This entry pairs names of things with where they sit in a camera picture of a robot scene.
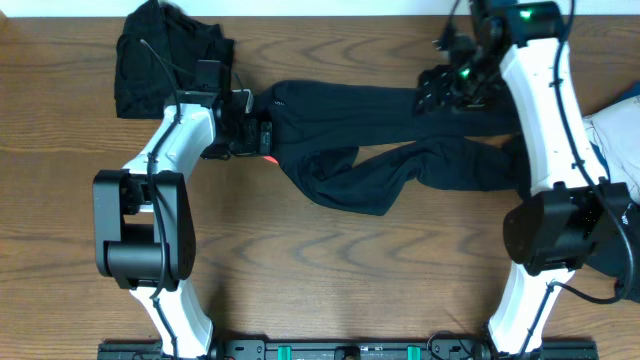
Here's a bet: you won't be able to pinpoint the folded black shirt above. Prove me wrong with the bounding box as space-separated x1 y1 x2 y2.
114 0 235 119

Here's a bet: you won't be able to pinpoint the black leggings with orange waistband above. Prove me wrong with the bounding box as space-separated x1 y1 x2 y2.
254 80 531 216

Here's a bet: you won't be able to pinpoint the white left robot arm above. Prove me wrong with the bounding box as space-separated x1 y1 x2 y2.
93 60 271 359

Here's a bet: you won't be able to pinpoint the blue garment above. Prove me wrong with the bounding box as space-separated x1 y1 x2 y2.
588 82 639 169

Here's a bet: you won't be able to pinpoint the black garment with white logo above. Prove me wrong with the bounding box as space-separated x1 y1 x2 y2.
587 202 639 303

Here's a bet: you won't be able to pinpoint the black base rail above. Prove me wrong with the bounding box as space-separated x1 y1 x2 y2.
97 335 600 360

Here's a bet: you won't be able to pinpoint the beige garment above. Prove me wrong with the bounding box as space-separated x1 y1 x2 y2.
583 95 639 204

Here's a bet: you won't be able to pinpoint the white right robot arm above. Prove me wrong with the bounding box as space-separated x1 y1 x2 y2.
415 1 637 359

